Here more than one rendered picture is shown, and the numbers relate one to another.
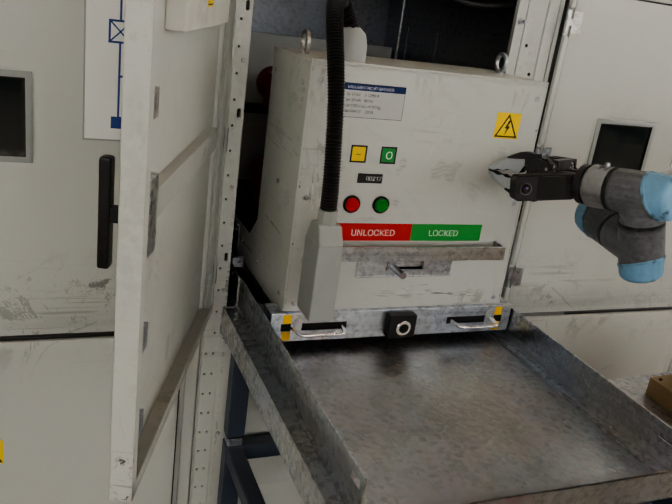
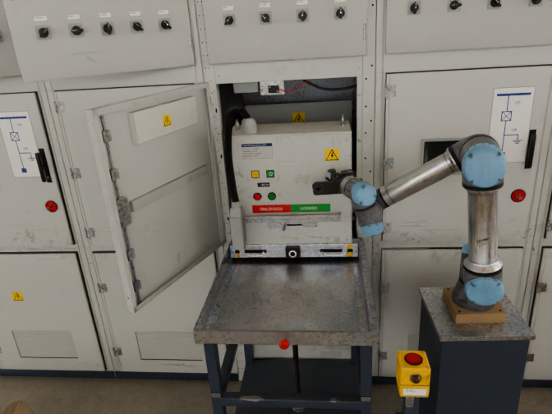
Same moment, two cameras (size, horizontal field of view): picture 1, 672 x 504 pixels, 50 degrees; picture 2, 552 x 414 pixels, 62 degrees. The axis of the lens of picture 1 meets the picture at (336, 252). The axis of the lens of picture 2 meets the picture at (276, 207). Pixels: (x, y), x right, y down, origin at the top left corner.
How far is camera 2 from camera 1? 1.03 m
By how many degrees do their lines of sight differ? 29
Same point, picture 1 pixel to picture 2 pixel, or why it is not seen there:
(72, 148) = not seen: hidden behind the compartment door
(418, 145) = (284, 167)
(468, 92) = (305, 141)
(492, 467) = (279, 319)
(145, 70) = (102, 167)
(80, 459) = (181, 302)
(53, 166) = not seen: hidden behind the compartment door
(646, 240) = (361, 215)
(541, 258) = (402, 218)
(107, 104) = not seen: hidden behind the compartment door
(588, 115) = (414, 138)
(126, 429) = (126, 286)
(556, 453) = (318, 316)
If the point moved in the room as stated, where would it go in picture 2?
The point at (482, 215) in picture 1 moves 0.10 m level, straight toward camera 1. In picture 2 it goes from (328, 199) to (314, 207)
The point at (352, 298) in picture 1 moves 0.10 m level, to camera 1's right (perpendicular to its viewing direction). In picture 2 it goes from (268, 239) to (289, 243)
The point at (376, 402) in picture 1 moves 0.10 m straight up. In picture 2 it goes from (256, 287) to (255, 264)
